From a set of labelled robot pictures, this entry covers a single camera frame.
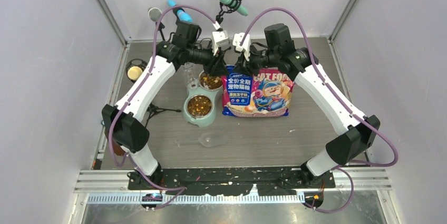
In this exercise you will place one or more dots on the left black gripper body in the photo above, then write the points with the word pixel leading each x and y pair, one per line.
pixel 210 61

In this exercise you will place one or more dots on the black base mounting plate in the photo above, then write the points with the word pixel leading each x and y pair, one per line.
pixel 269 181

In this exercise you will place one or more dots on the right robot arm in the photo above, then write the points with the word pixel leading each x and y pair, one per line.
pixel 355 131

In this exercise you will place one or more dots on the yellow microphone on tripod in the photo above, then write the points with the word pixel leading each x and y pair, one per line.
pixel 134 69

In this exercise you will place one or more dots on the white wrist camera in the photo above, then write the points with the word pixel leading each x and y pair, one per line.
pixel 241 43
pixel 220 39

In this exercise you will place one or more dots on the colourful cat food bag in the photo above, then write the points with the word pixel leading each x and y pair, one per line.
pixel 267 94

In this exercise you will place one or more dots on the brown metronome box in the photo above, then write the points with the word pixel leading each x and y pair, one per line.
pixel 115 147

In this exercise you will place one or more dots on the clear plastic scoop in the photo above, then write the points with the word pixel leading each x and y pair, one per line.
pixel 207 140

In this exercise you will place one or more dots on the green microphone on tripod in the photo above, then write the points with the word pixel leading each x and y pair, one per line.
pixel 230 6

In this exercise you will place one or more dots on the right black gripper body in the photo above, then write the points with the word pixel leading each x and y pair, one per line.
pixel 258 59

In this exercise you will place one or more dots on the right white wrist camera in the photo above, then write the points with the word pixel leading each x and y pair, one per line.
pixel 241 43

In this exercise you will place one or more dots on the silver round microphone stand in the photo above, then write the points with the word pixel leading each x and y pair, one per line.
pixel 154 15

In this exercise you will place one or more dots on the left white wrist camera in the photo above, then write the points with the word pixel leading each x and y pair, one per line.
pixel 220 39

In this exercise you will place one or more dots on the blue microphone on stand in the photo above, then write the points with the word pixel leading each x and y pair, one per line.
pixel 181 15

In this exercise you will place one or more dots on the green double pet bowl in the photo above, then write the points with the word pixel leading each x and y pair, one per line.
pixel 203 93

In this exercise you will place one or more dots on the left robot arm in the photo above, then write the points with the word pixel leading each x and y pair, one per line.
pixel 123 121

